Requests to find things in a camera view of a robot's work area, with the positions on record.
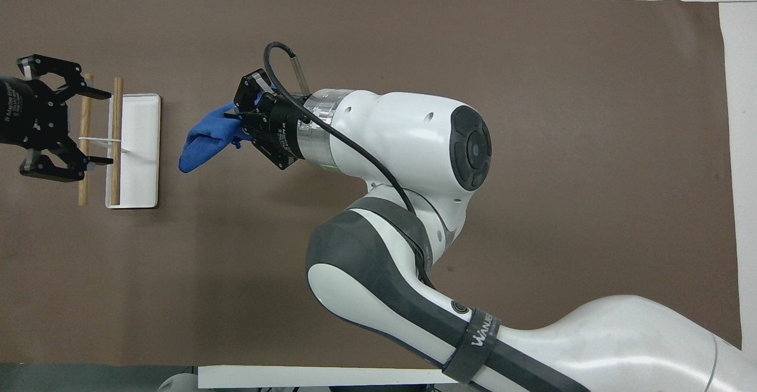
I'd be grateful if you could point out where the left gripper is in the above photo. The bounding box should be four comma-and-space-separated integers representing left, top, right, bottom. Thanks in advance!
0, 54, 114, 182

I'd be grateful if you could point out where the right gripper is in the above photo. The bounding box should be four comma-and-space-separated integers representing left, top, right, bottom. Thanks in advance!
239, 92, 312, 172

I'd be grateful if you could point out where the blue towel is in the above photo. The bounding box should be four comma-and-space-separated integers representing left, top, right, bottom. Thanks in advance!
179, 102, 254, 174

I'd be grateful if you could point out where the wooden towel rack white base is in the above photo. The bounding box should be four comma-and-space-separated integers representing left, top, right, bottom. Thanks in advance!
77, 73, 162, 210

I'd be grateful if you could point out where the black cable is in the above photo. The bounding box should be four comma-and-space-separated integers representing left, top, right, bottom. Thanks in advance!
263, 41, 438, 291

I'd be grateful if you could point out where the black cable strap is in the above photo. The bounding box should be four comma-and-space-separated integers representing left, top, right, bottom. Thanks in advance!
441, 307, 502, 385

